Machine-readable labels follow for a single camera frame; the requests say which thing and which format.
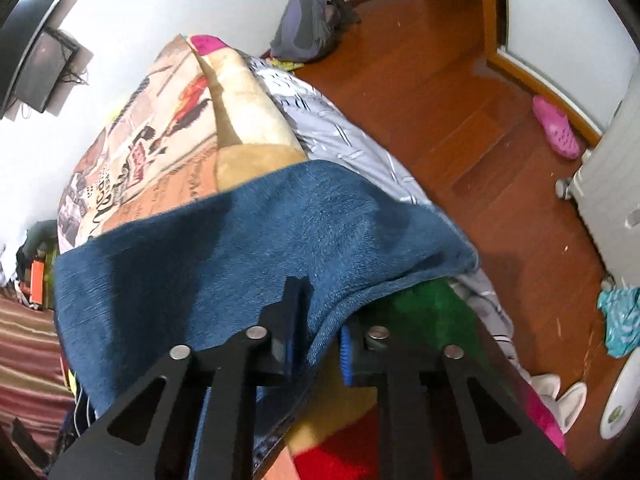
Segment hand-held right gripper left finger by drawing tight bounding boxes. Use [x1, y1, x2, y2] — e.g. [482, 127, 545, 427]
[47, 276, 312, 480]

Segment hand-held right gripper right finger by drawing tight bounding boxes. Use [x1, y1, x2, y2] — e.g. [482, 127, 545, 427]
[340, 322, 596, 480]

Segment blue jeans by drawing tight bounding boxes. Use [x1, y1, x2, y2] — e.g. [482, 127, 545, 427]
[52, 159, 480, 468]

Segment white plush slipper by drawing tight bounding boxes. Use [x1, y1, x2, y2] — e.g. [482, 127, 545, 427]
[552, 382, 588, 436]
[530, 372, 562, 402]

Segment colourful fleece blanket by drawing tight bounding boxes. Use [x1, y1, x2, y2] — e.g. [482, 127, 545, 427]
[192, 34, 568, 480]

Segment grey patterned bedsheet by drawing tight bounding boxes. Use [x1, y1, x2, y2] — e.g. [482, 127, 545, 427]
[245, 55, 516, 361]

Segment printed blanket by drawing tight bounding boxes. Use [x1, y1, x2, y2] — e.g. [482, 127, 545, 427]
[56, 35, 236, 253]

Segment orange box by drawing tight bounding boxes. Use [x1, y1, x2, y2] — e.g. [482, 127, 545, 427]
[29, 259, 48, 308]

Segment striped curtain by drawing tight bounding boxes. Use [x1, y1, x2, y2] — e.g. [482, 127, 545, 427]
[0, 285, 76, 461]

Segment grey jacket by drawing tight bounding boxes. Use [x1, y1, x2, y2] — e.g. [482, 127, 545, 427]
[20, 220, 58, 257]

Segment teal cloth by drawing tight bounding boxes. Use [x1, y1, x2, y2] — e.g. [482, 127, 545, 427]
[597, 285, 640, 358]

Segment white round appliance base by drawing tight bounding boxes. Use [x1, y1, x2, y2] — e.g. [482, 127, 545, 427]
[600, 355, 640, 441]

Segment pink clog shoe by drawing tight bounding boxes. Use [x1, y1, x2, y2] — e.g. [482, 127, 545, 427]
[531, 95, 582, 161]

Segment white cabinet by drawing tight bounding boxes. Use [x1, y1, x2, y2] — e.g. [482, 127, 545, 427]
[570, 72, 640, 291]

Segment grey purple backpack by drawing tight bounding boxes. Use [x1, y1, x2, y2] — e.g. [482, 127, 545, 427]
[270, 0, 362, 63]

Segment small black wall monitor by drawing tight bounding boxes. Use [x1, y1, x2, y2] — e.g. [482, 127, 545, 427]
[12, 29, 82, 115]

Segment black wall television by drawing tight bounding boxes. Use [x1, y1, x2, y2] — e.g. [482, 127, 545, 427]
[0, 0, 63, 121]

